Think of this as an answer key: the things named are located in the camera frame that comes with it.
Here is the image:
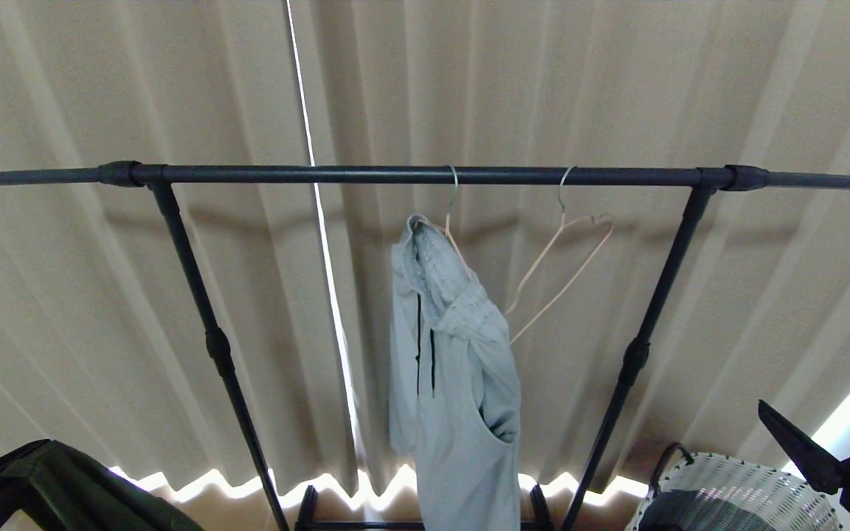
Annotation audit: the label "pale grey shorts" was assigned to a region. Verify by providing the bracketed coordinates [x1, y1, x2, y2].
[388, 214, 523, 531]

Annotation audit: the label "pink clothes hanger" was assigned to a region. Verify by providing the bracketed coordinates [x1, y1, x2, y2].
[414, 166, 471, 275]
[505, 166, 615, 345]

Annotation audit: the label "green garment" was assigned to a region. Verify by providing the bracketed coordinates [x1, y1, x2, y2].
[0, 440, 204, 531]

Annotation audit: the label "white laundry basket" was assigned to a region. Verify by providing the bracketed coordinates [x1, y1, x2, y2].
[626, 442, 846, 531]

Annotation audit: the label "black clothes rack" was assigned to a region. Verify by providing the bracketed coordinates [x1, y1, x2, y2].
[0, 161, 850, 531]

